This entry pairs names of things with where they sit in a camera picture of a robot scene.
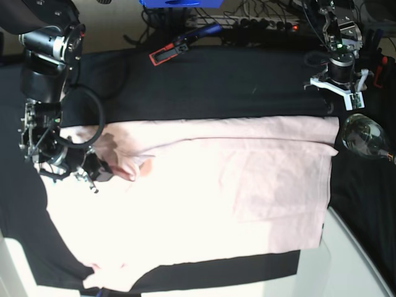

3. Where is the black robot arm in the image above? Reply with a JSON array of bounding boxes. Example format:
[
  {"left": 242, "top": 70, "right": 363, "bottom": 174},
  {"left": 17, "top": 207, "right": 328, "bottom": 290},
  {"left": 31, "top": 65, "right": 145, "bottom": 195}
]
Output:
[{"left": 1, "top": 1, "right": 113, "bottom": 189}]

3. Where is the black table cloth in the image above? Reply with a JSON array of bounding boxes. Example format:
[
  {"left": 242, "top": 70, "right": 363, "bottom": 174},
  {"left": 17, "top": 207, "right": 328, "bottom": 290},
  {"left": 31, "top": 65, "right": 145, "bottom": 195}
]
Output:
[{"left": 1, "top": 46, "right": 395, "bottom": 290}]

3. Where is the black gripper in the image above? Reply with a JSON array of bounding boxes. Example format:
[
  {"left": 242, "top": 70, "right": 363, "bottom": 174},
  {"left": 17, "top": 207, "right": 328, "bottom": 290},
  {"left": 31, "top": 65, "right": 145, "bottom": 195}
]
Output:
[
  {"left": 61, "top": 148, "right": 113, "bottom": 182},
  {"left": 328, "top": 55, "right": 355, "bottom": 85}
]

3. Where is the pink T-shirt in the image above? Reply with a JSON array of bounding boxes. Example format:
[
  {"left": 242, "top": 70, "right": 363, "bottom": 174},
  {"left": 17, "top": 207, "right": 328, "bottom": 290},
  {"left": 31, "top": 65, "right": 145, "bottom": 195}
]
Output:
[{"left": 43, "top": 116, "right": 339, "bottom": 292}]

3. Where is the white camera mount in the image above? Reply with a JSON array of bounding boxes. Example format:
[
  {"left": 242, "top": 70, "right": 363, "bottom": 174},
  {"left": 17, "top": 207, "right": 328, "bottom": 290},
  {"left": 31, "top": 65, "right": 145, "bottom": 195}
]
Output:
[
  {"left": 35, "top": 162, "right": 99, "bottom": 194},
  {"left": 303, "top": 69, "right": 374, "bottom": 111}
]

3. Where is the clear glass bottle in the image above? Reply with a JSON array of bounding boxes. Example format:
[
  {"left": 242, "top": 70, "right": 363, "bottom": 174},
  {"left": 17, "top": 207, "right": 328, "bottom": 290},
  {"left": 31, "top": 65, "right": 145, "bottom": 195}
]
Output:
[{"left": 341, "top": 113, "right": 395, "bottom": 164}]

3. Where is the red and black clamp tool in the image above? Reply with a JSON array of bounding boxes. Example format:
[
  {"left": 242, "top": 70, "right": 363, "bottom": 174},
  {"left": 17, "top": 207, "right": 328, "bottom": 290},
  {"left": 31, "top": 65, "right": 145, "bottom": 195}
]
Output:
[{"left": 365, "top": 29, "right": 388, "bottom": 88}]

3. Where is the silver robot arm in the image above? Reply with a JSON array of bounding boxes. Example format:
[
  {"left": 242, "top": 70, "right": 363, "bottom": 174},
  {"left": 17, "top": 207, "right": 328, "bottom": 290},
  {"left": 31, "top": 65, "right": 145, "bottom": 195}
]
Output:
[{"left": 301, "top": 1, "right": 363, "bottom": 87}]

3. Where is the blue plastic mount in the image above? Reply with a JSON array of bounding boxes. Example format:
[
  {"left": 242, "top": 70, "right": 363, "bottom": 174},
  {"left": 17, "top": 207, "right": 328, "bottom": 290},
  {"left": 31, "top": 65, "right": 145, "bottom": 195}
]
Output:
[{"left": 139, "top": 0, "right": 223, "bottom": 9}]

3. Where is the red and blue clamp tool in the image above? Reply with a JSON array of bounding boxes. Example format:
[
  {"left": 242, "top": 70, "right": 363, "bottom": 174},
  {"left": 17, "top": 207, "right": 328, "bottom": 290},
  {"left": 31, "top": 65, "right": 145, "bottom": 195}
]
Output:
[{"left": 149, "top": 23, "right": 222, "bottom": 66}]

